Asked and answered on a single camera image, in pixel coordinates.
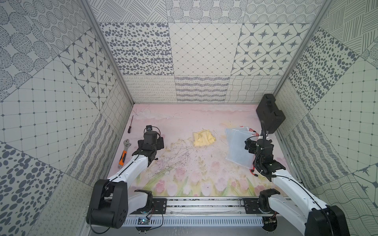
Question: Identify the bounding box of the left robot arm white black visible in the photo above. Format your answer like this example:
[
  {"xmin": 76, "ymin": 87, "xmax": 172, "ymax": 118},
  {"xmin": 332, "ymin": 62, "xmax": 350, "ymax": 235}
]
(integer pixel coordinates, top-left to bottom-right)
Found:
[{"xmin": 86, "ymin": 126, "xmax": 164, "ymax": 229}]

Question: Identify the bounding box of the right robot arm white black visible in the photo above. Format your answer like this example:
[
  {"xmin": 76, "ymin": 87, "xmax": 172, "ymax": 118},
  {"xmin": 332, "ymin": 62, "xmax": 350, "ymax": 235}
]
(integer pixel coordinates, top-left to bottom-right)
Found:
[{"xmin": 245, "ymin": 138, "xmax": 350, "ymax": 236}]

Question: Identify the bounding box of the black red screwdriver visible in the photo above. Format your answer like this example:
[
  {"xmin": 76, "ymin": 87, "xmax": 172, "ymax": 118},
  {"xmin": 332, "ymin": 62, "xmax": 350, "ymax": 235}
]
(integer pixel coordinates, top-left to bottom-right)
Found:
[{"xmin": 128, "ymin": 115, "xmax": 134, "ymax": 134}]

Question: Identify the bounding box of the black plastic case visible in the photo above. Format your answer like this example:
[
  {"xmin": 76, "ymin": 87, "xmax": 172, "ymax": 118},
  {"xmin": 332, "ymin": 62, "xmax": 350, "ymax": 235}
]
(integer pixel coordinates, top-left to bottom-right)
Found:
[{"xmin": 256, "ymin": 93, "xmax": 286, "ymax": 134}]

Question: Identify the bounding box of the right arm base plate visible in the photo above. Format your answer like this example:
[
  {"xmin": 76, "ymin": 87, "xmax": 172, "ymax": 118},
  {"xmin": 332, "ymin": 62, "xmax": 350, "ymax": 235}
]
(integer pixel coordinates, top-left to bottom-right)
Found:
[{"xmin": 240, "ymin": 188, "xmax": 280, "ymax": 214}]

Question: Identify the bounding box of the aluminium mounting rail frame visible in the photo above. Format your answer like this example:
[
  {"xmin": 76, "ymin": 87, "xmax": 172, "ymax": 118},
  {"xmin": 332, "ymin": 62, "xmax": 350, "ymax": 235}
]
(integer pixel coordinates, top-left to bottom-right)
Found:
[{"xmin": 79, "ymin": 188, "xmax": 328, "ymax": 228}]

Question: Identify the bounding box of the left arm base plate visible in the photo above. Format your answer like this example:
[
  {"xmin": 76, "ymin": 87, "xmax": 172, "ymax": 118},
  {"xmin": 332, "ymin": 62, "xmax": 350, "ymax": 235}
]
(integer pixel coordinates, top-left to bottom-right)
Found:
[{"xmin": 128, "ymin": 189, "xmax": 167, "ymax": 215}]

